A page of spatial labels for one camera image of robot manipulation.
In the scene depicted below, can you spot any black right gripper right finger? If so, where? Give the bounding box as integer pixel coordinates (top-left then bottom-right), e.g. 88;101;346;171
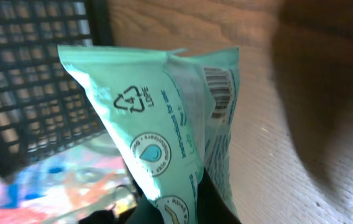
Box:
197;169;241;224

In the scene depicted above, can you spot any teal snack wrapper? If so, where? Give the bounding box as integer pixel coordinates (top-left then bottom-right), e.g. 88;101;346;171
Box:
58;45;240;223

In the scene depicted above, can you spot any grey plastic mesh basket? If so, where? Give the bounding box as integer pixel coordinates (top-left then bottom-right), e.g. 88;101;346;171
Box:
0;0;113;182

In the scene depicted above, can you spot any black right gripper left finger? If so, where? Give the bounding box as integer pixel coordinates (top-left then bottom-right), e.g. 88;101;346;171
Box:
78;186;164;224

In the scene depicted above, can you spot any red purple snack packet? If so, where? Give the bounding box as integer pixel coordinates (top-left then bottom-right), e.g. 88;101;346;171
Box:
0;146;136;224

